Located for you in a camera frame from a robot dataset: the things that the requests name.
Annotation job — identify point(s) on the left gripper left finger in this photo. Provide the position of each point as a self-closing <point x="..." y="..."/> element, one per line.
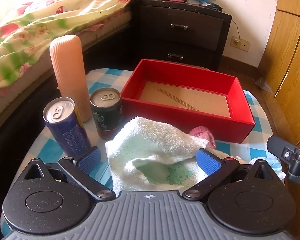
<point x="79" y="168"/>

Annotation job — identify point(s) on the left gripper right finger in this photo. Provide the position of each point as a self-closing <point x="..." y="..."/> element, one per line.
<point x="217" y="171"/>

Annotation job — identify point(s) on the pink knitted cloth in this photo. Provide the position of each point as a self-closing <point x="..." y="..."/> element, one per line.
<point x="204" y="133"/>

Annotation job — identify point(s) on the white green terry towel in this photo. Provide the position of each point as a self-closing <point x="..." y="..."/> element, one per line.
<point x="147" y="155"/>

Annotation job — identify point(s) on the blue white checkered tablecloth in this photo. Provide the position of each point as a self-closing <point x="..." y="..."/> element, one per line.
<point x="183" y="221"/>

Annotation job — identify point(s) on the blue drink can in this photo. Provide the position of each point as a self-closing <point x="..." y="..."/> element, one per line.
<point x="61" y="118"/>

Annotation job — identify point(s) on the dark green drink can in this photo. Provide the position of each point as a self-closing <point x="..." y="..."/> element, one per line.
<point x="106" y="107"/>

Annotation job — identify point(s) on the red cardboard box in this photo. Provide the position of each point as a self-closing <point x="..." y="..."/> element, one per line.
<point x="187" y="97"/>

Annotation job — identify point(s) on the wooden wardrobe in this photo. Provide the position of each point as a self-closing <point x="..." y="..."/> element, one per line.
<point x="280" y="69"/>

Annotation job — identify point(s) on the peach ribbed bottle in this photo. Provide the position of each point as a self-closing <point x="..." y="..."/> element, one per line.
<point x="67" y="61"/>

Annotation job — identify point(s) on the dark wooden nightstand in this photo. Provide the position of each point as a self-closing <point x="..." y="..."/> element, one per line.
<point x="179" y="32"/>

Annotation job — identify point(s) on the floral bed blanket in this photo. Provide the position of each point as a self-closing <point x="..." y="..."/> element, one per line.
<point x="25" y="37"/>

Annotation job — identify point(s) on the blue items on nightstand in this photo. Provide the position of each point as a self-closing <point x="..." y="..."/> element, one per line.
<point x="210" y="4"/>

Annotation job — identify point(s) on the wall power outlet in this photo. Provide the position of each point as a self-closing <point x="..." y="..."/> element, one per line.
<point x="240" y="43"/>

